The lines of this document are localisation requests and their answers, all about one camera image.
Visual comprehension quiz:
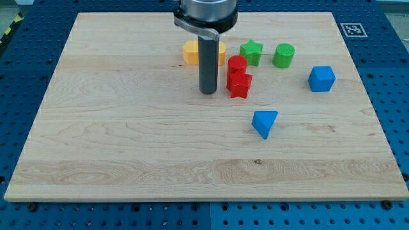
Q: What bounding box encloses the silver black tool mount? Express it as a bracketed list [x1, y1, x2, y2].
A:
[173, 0, 238, 40]

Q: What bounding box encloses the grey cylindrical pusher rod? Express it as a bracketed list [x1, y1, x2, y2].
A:
[198, 36, 219, 95]

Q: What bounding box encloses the green star block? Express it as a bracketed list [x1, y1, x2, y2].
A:
[240, 40, 263, 66]

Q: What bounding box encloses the red star block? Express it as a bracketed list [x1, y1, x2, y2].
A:
[227, 72, 252, 98]

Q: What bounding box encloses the blue triangle block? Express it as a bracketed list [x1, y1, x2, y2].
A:
[251, 111, 279, 139]

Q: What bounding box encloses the yellow block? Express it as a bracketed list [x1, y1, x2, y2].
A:
[182, 40, 226, 66]

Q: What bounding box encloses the red cylinder block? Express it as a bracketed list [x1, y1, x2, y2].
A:
[227, 55, 247, 76]

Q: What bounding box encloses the green cylinder block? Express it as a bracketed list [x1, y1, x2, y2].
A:
[272, 43, 295, 68]

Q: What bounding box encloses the wooden board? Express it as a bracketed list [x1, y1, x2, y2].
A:
[4, 12, 408, 202]

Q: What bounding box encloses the blue cube block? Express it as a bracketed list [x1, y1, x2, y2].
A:
[308, 66, 336, 92]

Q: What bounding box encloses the white fiducial marker tag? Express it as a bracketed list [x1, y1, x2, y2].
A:
[340, 22, 367, 38]

